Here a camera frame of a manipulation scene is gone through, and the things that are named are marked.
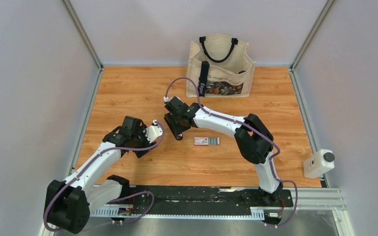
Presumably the black stapler base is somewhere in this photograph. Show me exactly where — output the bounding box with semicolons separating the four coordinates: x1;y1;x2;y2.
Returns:
164;113;184;141

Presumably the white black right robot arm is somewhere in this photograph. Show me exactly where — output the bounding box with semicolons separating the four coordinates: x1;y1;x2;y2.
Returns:
163;97;283;206

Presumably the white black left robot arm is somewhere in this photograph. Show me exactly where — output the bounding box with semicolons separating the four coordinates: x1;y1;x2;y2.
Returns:
43;116;165;234

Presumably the red staples box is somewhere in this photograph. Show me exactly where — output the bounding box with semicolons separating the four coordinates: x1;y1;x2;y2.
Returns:
194;137;220;146

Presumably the beige canvas tote bag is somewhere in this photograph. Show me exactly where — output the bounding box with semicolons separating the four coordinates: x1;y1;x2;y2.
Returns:
186;33;256;97

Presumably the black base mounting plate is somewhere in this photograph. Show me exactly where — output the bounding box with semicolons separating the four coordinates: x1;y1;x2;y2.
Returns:
120;185;294;216

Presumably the white plastic bottle black cap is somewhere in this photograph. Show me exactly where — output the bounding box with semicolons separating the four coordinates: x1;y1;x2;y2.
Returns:
303;149;335;179

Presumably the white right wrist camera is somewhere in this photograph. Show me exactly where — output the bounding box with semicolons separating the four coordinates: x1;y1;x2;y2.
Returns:
163;96;170;104

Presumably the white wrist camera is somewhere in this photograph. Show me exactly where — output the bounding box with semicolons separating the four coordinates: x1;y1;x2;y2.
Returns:
145;119;165;148
163;96;170;104

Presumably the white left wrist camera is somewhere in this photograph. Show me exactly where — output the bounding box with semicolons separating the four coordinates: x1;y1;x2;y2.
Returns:
145;119;165;148

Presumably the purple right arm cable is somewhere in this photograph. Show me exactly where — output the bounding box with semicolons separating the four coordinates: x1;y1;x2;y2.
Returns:
164;77;299;228

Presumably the aluminium frame rail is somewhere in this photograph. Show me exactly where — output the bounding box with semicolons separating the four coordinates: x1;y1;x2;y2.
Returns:
39;185;356;236

